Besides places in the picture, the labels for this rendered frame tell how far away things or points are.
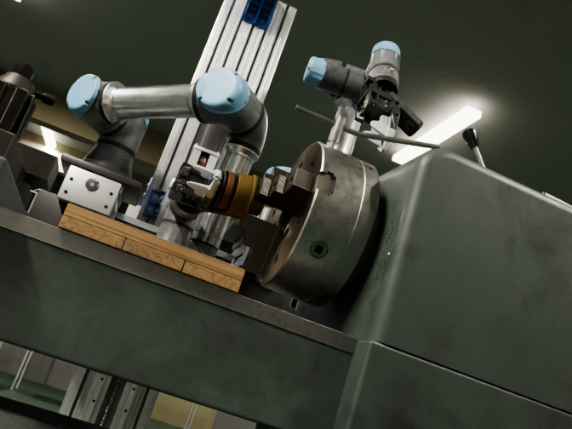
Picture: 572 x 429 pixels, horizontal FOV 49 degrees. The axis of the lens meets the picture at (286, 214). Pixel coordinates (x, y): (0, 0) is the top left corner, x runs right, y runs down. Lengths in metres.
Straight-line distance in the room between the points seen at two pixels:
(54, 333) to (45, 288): 0.07
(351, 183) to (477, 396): 0.44
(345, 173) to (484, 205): 0.27
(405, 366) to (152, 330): 0.42
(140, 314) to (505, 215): 0.69
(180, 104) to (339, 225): 0.63
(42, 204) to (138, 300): 0.95
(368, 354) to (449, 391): 0.16
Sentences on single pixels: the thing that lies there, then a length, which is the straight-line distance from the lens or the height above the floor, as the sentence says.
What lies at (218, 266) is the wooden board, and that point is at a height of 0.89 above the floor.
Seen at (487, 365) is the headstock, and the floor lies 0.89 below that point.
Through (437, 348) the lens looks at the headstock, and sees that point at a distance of 1.14.
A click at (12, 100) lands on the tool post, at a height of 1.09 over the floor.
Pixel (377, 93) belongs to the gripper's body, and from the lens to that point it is 1.51.
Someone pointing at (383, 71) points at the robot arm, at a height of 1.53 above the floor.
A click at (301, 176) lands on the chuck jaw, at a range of 1.17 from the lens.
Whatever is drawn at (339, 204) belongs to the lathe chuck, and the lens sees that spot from 1.15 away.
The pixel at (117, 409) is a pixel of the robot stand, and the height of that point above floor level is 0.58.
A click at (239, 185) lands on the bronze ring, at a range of 1.22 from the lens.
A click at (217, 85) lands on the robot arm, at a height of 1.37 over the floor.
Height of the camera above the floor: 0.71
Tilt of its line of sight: 17 degrees up
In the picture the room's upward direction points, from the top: 18 degrees clockwise
